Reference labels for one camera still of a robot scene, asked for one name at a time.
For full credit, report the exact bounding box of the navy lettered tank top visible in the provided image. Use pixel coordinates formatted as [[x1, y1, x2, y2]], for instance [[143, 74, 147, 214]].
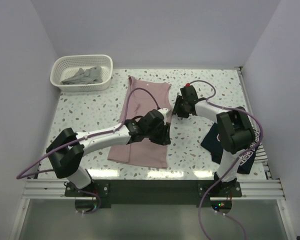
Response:
[[200, 123, 261, 175]]

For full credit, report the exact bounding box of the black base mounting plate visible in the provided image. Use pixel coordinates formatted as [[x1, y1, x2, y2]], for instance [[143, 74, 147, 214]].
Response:
[[64, 178, 242, 210]]

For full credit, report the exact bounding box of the grey tank top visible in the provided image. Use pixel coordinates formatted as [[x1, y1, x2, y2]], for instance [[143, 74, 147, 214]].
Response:
[[61, 66, 103, 85]]

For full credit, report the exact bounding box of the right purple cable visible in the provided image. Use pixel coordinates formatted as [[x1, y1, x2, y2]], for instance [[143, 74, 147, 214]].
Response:
[[187, 79, 265, 240]]

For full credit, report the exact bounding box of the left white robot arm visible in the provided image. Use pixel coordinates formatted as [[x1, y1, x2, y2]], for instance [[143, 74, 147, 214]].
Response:
[[46, 108, 171, 196]]

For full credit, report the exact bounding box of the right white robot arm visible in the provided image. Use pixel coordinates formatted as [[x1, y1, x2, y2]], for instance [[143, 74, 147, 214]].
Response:
[[172, 84, 256, 197]]

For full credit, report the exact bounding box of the aluminium frame rail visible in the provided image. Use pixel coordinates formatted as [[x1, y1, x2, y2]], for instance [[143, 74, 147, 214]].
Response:
[[19, 71, 297, 240]]

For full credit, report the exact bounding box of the pink tank top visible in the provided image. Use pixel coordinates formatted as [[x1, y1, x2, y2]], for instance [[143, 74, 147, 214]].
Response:
[[107, 76, 171, 169]]

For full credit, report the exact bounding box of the white plastic basket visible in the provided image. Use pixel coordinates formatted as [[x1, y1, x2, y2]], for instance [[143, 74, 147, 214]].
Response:
[[50, 54, 113, 92]]

